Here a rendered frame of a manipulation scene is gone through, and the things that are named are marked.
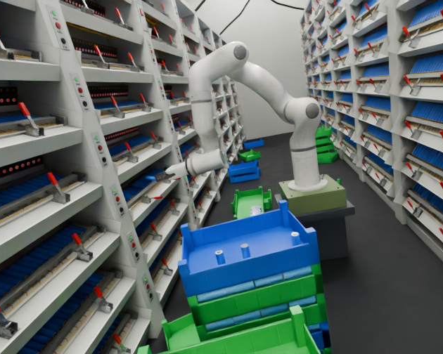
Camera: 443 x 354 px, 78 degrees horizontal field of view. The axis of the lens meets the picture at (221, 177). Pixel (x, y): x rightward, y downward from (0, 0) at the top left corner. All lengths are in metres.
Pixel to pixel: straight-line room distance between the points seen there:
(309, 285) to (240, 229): 0.24
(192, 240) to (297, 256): 0.30
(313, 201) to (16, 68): 1.15
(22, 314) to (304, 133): 1.15
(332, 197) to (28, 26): 1.27
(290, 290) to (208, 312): 0.19
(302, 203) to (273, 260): 0.72
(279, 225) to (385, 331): 0.57
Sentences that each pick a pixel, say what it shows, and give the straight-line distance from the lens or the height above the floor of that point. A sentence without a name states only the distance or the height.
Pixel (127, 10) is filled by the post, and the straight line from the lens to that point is 1.71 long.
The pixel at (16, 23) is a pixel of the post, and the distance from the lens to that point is 1.11.
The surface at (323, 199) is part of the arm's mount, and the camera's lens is 1.33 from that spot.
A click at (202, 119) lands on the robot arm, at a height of 0.80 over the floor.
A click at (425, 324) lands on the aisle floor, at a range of 1.26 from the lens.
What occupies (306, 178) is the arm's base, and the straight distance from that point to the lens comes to 1.37.
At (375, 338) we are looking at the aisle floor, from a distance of 1.19.
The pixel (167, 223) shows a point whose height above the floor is 0.30.
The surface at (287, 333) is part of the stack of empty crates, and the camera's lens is 0.61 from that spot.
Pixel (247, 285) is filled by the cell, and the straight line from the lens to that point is 0.66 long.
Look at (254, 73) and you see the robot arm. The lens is 1.26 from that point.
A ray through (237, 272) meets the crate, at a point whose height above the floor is 0.51.
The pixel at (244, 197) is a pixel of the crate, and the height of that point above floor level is 0.09.
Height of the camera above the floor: 0.87
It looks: 16 degrees down
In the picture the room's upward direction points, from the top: 13 degrees counter-clockwise
